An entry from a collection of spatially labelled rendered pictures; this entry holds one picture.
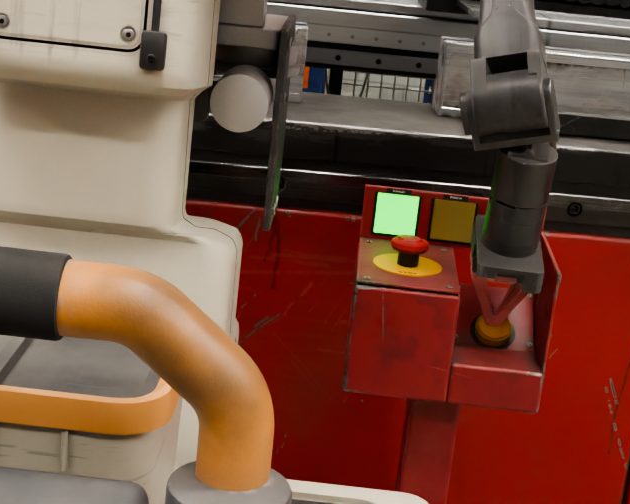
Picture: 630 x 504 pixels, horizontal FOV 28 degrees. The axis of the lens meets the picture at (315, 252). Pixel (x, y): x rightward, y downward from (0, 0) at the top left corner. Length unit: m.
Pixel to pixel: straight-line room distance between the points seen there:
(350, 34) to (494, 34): 0.68
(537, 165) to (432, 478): 0.38
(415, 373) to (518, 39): 0.34
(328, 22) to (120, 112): 1.01
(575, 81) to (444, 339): 0.51
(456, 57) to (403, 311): 0.47
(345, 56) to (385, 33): 0.07
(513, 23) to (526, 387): 0.36
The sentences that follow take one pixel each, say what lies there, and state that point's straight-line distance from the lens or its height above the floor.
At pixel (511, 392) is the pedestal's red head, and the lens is 1.28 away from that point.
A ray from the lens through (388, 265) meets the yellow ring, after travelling 1.29.
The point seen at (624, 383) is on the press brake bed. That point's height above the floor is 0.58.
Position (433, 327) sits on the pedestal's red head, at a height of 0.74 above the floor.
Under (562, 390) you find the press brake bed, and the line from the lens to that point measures 1.64.
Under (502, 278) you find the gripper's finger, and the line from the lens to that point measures 1.27.
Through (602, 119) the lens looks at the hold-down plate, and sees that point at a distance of 1.61.
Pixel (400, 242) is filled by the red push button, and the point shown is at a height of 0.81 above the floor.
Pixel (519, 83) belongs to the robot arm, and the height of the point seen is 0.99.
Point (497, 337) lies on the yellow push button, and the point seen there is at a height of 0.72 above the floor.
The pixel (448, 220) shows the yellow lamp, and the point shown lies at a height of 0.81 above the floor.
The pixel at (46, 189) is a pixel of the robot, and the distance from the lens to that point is 0.89.
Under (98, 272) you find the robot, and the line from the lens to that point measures 0.51.
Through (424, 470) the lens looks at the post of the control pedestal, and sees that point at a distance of 1.37.
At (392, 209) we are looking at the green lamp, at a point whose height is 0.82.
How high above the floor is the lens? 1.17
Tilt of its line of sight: 17 degrees down
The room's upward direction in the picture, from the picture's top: 6 degrees clockwise
